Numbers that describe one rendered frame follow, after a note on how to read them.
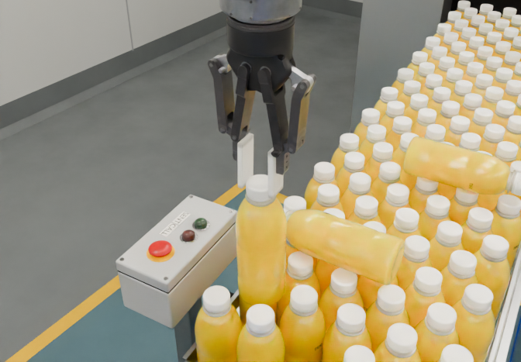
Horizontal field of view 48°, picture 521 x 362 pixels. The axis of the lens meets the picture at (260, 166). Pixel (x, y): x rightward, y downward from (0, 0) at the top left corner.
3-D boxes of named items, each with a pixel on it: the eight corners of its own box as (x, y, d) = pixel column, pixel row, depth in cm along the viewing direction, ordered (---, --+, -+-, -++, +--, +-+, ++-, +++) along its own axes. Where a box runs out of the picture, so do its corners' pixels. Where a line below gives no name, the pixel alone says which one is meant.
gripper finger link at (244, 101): (249, 68, 65) (239, 63, 66) (234, 146, 72) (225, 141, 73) (266, 56, 68) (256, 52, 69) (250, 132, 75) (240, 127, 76)
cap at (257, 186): (250, 205, 75) (250, 194, 74) (242, 187, 78) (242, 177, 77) (279, 198, 76) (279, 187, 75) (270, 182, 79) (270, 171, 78)
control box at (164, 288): (122, 306, 94) (114, 259, 89) (193, 236, 109) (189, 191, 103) (172, 330, 90) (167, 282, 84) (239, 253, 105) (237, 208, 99)
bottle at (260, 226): (246, 313, 84) (243, 213, 73) (232, 280, 89) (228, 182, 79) (291, 301, 86) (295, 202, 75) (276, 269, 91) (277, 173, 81)
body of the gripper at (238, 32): (209, 15, 62) (212, 93, 68) (278, 29, 59) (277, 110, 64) (244, -3, 68) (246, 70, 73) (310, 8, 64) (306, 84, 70)
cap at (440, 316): (420, 315, 82) (422, 306, 81) (443, 308, 83) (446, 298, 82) (436, 336, 79) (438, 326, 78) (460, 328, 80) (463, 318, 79)
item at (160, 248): (144, 255, 90) (143, 249, 89) (158, 242, 92) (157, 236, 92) (163, 263, 88) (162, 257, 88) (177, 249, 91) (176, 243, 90)
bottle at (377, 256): (384, 288, 80) (267, 243, 88) (394, 284, 87) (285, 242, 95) (399, 239, 80) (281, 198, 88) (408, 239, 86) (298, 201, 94)
